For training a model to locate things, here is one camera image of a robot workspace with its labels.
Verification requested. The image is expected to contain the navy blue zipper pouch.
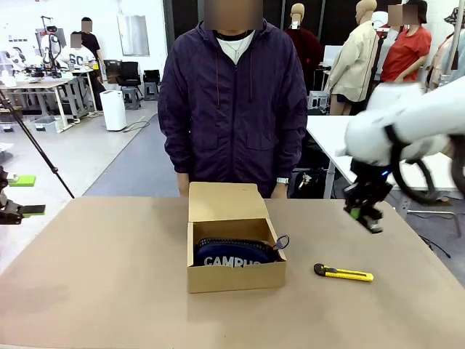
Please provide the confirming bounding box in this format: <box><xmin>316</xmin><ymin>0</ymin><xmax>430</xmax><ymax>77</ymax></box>
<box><xmin>194</xmin><ymin>234</ymin><xmax>291</xmax><ymax>273</ymax></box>

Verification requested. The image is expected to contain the grey workbench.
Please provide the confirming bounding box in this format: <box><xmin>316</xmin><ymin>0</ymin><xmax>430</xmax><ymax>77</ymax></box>
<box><xmin>0</xmin><ymin>78</ymin><xmax>79</xmax><ymax>132</ymax></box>

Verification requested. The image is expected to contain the white air purifier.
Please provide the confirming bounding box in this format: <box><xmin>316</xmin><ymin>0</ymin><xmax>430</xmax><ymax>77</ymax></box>
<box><xmin>100</xmin><ymin>90</ymin><xmax>126</xmax><ymax>132</ymax></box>

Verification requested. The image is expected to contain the white table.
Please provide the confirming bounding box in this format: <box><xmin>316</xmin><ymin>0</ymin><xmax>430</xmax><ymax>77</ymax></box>
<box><xmin>306</xmin><ymin>115</ymin><xmax>465</xmax><ymax>199</ymax></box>

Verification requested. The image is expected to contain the white monitor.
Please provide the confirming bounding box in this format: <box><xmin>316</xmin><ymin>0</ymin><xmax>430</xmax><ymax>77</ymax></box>
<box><xmin>323</xmin><ymin>45</ymin><xmax>344</xmax><ymax>68</ymax></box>

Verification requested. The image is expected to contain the black tripod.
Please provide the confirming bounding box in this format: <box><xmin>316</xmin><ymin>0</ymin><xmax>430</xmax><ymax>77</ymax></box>
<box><xmin>0</xmin><ymin>89</ymin><xmax>76</xmax><ymax>200</ymax></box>

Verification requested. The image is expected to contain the yellow black utility knife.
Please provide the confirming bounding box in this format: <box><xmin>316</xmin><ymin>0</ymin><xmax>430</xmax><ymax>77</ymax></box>
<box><xmin>313</xmin><ymin>262</ymin><xmax>374</xmax><ymax>283</ymax></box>

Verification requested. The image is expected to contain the background person black shirt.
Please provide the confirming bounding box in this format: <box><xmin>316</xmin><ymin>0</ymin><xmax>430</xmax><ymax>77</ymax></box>
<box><xmin>80</xmin><ymin>17</ymin><xmax>107</xmax><ymax>87</ymax></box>

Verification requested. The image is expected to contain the mannequin in dark red garment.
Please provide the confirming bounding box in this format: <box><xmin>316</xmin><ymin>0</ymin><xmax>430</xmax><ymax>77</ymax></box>
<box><xmin>284</xmin><ymin>3</ymin><xmax>324</xmax><ymax>92</ymax></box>

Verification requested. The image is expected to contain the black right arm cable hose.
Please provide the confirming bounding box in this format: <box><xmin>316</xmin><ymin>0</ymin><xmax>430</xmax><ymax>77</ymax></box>
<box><xmin>384</xmin><ymin>123</ymin><xmax>465</xmax><ymax>205</ymax></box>

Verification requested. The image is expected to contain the black office chair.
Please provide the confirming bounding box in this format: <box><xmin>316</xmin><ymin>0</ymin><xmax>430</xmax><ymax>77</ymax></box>
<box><xmin>116</xmin><ymin>61</ymin><xmax>142</xmax><ymax>88</ymax></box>

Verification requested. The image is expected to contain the person's right hand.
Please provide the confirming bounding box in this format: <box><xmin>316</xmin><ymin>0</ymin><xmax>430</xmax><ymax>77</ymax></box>
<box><xmin>177</xmin><ymin>172</ymin><xmax>190</xmax><ymax>198</ymax></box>

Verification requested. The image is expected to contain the grey wall panel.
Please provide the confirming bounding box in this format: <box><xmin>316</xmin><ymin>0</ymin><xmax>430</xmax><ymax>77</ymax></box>
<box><xmin>116</xmin><ymin>14</ymin><xmax>150</xmax><ymax>57</ymax></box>

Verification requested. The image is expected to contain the background person white shirt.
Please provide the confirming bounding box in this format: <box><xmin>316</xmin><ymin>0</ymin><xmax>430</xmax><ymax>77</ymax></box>
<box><xmin>60</xmin><ymin>31</ymin><xmax>99</xmax><ymax>110</ymax></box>

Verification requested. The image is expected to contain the white computer case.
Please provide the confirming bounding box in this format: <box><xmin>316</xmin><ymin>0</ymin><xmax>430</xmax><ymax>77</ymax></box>
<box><xmin>307</xmin><ymin>90</ymin><xmax>330</xmax><ymax>109</ymax></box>

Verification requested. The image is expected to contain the mannequin in beige jacket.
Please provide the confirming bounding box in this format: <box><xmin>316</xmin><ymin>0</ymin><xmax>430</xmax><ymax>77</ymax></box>
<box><xmin>324</xmin><ymin>0</ymin><xmax>381</xmax><ymax>116</ymax></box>

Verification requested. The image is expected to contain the person in purple jacket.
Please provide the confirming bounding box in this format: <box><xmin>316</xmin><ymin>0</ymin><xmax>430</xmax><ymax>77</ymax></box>
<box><xmin>157</xmin><ymin>0</ymin><xmax>309</xmax><ymax>199</ymax></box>

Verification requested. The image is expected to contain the brown cardboard box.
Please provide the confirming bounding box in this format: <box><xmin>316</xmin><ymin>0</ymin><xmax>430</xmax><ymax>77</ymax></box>
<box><xmin>187</xmin><ymin>181</ymin><xmax>288</xmax><ymax>294</ymax></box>

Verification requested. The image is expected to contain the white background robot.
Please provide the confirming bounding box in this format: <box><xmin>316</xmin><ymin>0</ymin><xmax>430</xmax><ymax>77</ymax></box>
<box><xmin>5</xmin><ymin>47</ymin><xmax>27</xmax><ymax>73</ymax></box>

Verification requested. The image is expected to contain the clear plastic bin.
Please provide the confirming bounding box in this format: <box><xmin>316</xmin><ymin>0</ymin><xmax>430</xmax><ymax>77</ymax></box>
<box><xmin>28</xmin><ymin>116</ymin><xmax>61</xmax><ymax>135</ymax></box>

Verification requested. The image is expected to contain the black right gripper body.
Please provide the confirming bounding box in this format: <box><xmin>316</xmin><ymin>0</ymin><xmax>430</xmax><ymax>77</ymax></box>
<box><xmin>344</xmin><ymin>159</ymin><xmax>394</xmax><ymax>212</ymax></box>

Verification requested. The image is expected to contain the red black equipment stand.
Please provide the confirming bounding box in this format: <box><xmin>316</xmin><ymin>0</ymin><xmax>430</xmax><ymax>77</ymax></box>
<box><xmin>35</xmin><ymin>16</ymin><xmax>62</xmax><ymax>79</ymax></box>

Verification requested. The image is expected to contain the grey stool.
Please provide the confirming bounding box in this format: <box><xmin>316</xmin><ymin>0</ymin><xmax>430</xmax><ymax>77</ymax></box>
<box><xmin>121</xmin><ymin>87</ymin><xmax>142</xmax><ymax>111</ymax></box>

